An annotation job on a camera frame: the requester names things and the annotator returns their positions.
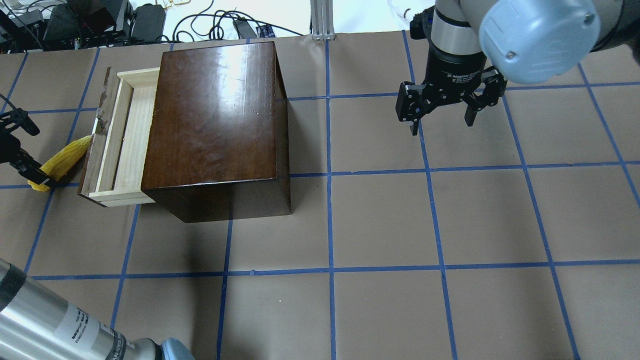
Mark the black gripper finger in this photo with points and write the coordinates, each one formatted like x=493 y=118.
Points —
x=11 y=150

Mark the light wood drawer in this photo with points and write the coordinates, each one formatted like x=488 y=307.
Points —
x=115 y=160

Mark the aluminium frame post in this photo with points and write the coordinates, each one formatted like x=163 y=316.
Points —
x=322 y=20

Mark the yellow corn cob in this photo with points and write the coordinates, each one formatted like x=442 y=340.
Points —
x=62 y=162

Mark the dark wooden drawer cabinet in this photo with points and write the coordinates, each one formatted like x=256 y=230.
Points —
x=218 y=147

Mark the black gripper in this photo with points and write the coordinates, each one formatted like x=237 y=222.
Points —
x=454 y=71

